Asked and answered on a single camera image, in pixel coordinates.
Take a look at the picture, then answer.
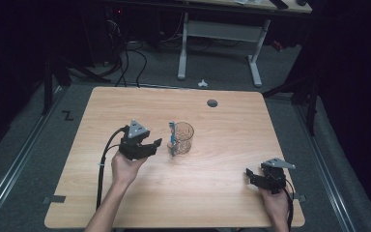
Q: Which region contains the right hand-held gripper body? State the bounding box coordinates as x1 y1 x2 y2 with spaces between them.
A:
253 157 297 195

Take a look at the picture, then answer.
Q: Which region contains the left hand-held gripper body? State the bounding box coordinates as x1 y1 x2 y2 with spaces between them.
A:
118 119 151 161

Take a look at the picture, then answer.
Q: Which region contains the person's left hand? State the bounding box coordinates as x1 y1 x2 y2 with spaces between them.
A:
110 150 150 189

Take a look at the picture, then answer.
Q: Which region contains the person's right hand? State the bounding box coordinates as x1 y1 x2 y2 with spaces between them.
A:
257 188 292 224

